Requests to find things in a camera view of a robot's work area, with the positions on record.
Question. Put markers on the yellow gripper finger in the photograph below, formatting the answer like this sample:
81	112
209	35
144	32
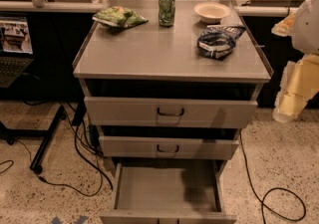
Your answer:
284	28
299	84

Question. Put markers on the blue chip bag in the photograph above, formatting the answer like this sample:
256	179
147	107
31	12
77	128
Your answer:
217	42

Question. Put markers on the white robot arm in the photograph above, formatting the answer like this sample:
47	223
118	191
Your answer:
305	36

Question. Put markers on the grey metal drawer cabinet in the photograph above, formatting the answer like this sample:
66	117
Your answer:
154	62

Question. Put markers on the green chip bag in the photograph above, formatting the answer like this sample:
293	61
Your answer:
119	17

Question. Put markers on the bottom grey drawer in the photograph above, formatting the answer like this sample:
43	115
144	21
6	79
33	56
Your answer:
166	191

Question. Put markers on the grey drawer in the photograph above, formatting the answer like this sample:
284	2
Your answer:
170	112
166	191
168	147

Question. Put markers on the top grey drawer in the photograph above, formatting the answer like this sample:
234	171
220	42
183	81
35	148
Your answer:
170	112

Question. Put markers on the middle grey drawer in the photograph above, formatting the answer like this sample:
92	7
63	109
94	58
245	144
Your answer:
168	147

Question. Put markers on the white bowl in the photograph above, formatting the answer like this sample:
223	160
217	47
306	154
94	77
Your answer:
211	12

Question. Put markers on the green soda can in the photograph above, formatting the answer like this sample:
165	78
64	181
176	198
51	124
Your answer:
166	12

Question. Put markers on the open laptop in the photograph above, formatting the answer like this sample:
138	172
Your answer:
16	51

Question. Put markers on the black laptop stand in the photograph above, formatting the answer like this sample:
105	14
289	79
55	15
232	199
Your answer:
10	135

